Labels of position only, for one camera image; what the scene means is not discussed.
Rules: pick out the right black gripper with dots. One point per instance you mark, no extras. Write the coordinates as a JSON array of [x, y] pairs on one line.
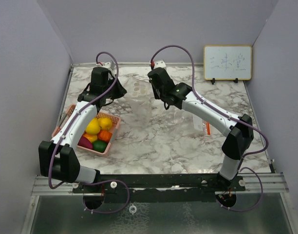
[[156, 95]]

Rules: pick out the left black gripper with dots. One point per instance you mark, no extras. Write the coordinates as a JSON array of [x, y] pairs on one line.
[[121, 90]]

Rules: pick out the clear zip top bag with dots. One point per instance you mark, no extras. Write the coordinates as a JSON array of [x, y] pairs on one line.
[[140, 97]]

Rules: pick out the yellow toy lemon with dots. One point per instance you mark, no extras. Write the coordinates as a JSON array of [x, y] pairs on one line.
[[93, 127]]

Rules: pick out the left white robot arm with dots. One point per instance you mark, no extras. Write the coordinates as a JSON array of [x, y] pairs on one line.
[[57, 157]]

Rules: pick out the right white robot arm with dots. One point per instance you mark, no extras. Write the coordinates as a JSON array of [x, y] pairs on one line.
[[238, 135]]

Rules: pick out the yellow orange toy pepper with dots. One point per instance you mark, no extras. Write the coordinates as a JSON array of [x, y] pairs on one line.
[[91, 138]]

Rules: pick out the purple toy sweet potato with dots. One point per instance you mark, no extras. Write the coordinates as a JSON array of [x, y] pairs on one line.
[[84, 142]]

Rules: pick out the green toy lime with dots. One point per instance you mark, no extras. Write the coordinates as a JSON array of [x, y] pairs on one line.
[[99, 146]]

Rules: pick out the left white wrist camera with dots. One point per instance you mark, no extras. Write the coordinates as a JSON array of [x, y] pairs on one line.
[[110, 65]]

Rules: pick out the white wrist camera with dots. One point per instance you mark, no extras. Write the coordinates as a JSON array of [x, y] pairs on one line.
[[110, 65], [159, 64]]

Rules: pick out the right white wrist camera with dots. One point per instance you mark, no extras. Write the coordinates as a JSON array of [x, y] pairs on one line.
[[159, 64]]

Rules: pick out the small whiteboard wooden frame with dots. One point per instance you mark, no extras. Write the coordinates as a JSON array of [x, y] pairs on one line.
[[227, 62]]

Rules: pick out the aluminium frame rail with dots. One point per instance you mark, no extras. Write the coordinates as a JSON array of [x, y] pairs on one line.
[[271, 183]]

